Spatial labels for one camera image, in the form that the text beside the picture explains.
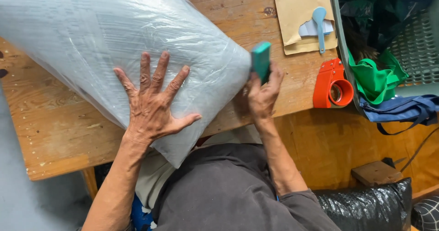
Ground person's right hand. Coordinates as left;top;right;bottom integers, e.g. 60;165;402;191
243;62;285;125

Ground person's left hand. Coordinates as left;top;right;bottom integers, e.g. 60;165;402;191
113;51;202;146

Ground teal tape dispenser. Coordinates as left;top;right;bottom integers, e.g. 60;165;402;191
251;41;272;85

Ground large clear plastic bundle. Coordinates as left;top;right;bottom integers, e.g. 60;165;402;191
0;0;252;169

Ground orange tape dispenser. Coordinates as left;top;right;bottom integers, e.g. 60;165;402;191
312;58;354;109

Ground grey paper scrap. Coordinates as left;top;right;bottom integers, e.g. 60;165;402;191
298;17;334;37

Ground brown paper envelope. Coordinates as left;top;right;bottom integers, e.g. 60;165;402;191
272;0;338;56

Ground wooden table leg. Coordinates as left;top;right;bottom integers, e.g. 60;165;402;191
82;167;99;200

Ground light blue plastic spoon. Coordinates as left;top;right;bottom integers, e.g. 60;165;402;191
312;7;327;54

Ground person's dark grey shirt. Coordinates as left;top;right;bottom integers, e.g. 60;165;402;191
135;143;341;231

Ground blue patterned trousers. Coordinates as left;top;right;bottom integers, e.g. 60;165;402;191
130;194;156;231

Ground green fabric bag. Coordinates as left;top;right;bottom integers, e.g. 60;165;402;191
348;48;409;105

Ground wooden block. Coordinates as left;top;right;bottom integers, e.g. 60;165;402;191
351;161;403;186

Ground navy blue fabric bag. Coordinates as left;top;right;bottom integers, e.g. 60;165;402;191
359;95;439;136

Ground dark plastic sheet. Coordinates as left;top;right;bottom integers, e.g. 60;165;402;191
337;0;439;53

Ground black bubble wrap bag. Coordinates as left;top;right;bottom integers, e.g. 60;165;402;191
314;178;413;231

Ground grey-green perforated plastic basket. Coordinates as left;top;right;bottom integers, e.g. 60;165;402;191
327;0;439;117

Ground black net patterned object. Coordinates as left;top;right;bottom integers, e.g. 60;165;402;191
411;195;439;231

